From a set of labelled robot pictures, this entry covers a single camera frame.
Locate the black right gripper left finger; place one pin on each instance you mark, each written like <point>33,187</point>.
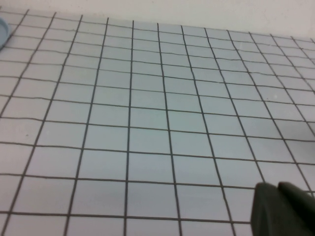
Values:
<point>268,216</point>

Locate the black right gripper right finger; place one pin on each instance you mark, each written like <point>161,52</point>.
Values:
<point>302,204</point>

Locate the blue cup stand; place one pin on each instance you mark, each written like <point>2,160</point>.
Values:
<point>3,32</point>

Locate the white grid tablecloth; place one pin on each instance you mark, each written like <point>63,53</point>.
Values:
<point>147,123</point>

